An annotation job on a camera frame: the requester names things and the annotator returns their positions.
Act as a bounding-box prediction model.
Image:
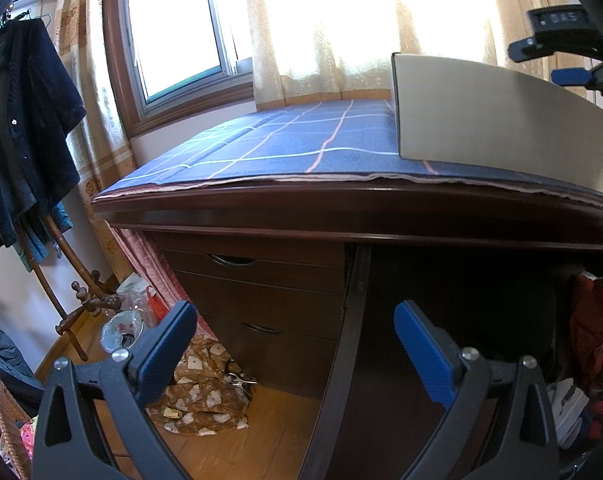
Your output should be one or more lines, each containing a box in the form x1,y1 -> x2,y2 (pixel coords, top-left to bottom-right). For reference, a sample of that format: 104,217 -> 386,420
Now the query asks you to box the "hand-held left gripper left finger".
32,300 -> 198,480

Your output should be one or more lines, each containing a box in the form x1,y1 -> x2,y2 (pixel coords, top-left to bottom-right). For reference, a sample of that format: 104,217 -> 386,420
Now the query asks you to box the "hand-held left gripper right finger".
394,300 -> 562,480

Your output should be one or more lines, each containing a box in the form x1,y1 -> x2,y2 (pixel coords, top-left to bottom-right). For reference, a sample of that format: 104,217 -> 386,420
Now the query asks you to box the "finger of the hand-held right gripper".
507,27 -> 603,63
551,57 -> 603,98

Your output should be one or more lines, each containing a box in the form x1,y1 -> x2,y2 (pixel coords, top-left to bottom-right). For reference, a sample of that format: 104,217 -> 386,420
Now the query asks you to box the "white cardboard box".
391,52 -> 603,186

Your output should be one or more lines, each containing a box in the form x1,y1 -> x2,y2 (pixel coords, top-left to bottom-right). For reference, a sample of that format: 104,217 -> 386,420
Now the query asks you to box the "wide wooden desk drawer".
296,242 -> 603,480

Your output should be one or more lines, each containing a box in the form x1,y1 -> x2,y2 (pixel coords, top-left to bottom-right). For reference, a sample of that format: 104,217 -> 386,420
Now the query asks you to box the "white underwear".
546,377 -> 603,451

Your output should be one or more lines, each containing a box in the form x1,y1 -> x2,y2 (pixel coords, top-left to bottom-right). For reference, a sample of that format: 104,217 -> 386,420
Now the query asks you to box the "red plastic bag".
144,287 -> 172,328

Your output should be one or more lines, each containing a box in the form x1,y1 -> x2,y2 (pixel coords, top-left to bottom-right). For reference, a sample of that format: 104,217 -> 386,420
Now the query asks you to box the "small waste bin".
100,309 -> 150,353

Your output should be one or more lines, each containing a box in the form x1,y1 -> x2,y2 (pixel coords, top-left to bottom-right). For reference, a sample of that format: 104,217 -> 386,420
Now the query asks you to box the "brown printed cloth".
146,332 -> 252,436

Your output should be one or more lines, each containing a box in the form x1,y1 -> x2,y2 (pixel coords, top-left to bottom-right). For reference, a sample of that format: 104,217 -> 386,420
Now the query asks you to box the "white green plastic bag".
116,272 -> 155,311

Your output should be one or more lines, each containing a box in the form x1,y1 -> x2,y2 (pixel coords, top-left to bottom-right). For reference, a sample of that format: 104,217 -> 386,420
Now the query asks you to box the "metal clip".
224,370 -> 257,391

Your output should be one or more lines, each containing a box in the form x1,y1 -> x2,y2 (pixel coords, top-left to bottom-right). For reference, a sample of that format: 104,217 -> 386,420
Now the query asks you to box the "wooden coat rack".
12,212 -> 125,361

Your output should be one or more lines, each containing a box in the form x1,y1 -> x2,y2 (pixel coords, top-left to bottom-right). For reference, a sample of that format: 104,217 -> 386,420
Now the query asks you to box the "grey padded jacket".
0,324 -> 45,418

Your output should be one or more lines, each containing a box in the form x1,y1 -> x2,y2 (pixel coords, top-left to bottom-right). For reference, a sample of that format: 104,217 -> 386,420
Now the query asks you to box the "teal garment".
14,202 -> 72,273

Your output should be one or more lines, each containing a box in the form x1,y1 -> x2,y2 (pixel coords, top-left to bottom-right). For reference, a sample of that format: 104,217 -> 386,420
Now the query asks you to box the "pink floral cloth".
0,417 -> 35,461

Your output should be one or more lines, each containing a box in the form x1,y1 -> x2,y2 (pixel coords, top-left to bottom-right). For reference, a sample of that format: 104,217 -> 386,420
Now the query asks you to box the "cream patterned curtain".
244,0 -> 589,111
52,0 -> 137,281

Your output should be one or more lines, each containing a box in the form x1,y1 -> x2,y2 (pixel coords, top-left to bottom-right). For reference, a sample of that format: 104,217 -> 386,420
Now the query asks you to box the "dark red garment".
569,271 -> 603,396

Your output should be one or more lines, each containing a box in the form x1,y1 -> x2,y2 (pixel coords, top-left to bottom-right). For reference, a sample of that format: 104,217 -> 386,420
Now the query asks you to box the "dark wooden desk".
92,177 -> 603,411

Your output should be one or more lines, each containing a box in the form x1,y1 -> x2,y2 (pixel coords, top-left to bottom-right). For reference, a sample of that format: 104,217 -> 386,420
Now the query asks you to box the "navy red garment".
579,397 -> 603,443

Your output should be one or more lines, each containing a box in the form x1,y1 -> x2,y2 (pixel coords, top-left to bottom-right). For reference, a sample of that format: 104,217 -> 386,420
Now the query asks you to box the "blue plaid tablecloth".
96,99 -> 603,211

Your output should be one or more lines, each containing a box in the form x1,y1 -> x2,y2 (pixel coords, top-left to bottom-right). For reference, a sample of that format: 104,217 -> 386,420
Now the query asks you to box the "dark coat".
0,17 -> 87,251

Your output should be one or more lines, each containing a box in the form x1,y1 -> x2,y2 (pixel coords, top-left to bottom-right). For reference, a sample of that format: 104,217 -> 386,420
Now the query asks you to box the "wooden framed window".
104,0 -> 257,136

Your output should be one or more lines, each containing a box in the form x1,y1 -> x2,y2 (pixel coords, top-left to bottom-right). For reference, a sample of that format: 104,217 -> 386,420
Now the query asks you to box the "small pedestal drawer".
159,246 -> 348,339
202,309 -> 343,401

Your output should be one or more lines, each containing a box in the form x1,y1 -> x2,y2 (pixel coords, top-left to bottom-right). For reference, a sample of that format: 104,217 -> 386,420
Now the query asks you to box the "wire clothes hanger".
0,7 -> 50,38

